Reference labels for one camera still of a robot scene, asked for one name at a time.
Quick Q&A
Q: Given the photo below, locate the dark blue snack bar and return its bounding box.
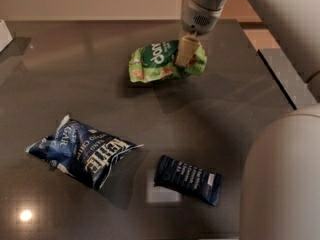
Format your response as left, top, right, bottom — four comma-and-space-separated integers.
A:
154, 155, 222, 206

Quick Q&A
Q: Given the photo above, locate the green rice chip bag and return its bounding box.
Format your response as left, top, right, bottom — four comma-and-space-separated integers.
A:
129, 40, 207, 83

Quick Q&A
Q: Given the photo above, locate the white box at left edge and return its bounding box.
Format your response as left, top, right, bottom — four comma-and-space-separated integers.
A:
0, 20, 13, 52

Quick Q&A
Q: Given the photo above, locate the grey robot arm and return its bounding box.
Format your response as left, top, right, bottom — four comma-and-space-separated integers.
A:
181, 0, 320, 240

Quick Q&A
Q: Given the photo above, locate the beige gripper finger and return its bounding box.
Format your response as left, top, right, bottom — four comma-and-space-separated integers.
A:
175, 33, 200, 67

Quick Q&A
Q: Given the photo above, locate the blue kettle chip bag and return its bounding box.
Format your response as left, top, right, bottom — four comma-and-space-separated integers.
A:
26, 115, 142, 190

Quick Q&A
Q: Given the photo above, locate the grey side table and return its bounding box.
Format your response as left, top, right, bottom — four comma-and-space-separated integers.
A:
258, 49, 317, 110

